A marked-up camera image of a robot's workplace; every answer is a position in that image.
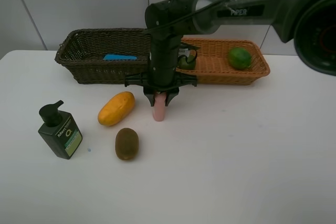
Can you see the blue whiteboard eraser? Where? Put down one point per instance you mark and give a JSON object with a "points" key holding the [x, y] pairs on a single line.
{"points": [[111, 57]]}

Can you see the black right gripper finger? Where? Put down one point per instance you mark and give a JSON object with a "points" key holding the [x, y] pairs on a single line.
{"points": [[169, 96], [150, 95]]}

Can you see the yellow mango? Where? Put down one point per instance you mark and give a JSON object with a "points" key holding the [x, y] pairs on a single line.
{"points": [[116, 109]]}

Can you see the pink spray bottle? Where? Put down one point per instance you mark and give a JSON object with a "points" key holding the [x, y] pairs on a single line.
{"points": [[159, 107]]}

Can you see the dark brown wicker basket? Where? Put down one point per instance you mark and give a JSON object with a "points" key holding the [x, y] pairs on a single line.
{"points": [[83, 50]]}

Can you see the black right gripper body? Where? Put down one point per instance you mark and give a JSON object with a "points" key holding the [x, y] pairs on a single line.
{"points": [[152, 82]]}

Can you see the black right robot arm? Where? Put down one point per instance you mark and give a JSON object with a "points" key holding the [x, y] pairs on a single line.
{"points": [[309, 23]]}

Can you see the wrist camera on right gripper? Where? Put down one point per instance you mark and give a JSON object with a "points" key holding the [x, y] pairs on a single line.
{"points": [[184, 52]]}

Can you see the green lime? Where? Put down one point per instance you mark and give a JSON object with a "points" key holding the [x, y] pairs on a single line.
{"points": [[239, 58]]}

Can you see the dark green avocado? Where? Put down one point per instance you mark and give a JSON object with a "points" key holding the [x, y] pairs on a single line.
{"points": [[187, 63]]}

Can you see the dark green pump bottle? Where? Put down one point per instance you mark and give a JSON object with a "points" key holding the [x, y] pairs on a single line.
{"points": [[59, 130]]}

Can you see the brown kiwi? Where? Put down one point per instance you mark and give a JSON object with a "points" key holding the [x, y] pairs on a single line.
{"points": [[126, 144]]}

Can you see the orange wicker basket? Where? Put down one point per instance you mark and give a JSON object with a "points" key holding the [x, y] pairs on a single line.
{"points": [[212, 66]]}

